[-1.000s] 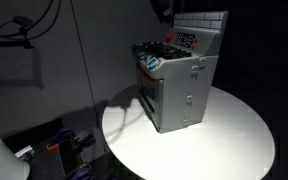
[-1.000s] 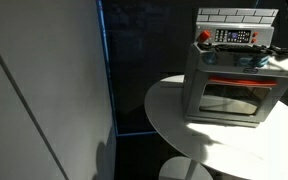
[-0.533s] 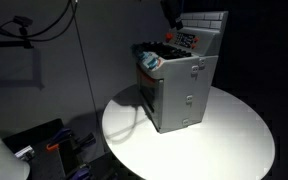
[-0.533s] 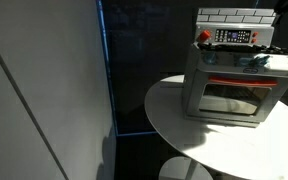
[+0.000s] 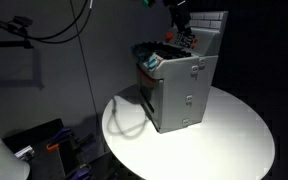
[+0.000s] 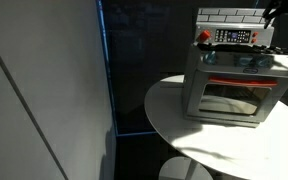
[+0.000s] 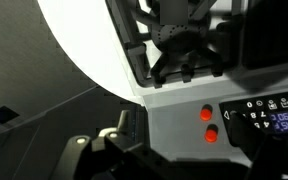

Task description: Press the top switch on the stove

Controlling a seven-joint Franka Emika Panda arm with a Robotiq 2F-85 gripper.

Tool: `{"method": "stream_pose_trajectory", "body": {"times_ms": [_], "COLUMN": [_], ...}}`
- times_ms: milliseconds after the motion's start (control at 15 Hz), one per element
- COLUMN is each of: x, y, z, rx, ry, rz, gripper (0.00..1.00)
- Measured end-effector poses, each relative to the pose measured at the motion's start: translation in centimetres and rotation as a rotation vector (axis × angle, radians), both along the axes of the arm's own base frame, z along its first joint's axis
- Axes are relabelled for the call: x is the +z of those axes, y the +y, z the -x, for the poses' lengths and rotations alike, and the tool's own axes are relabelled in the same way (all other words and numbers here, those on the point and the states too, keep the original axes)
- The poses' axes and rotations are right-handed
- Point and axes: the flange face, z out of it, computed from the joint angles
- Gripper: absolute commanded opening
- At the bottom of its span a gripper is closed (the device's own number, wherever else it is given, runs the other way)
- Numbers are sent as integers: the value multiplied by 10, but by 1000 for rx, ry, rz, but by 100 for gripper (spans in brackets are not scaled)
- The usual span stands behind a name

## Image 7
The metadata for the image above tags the gray toy stove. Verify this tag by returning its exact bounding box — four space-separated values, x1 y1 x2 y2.
105 0 288 168

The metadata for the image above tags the small red stove button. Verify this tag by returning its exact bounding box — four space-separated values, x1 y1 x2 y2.
204 123 220 144
199 104 214 122

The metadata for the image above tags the black burner grate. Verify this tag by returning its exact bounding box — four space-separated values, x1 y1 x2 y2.
105 0 249 90

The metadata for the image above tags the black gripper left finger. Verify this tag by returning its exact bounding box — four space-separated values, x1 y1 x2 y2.
50 109 173 180

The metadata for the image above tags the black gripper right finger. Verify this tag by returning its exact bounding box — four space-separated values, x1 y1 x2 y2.
228 112 288 180

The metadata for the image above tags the dark blue flat object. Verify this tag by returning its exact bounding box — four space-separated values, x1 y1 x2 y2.
0 105 20 135

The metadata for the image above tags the black stove keypad panel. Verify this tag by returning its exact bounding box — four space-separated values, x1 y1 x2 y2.
218 89 288 136

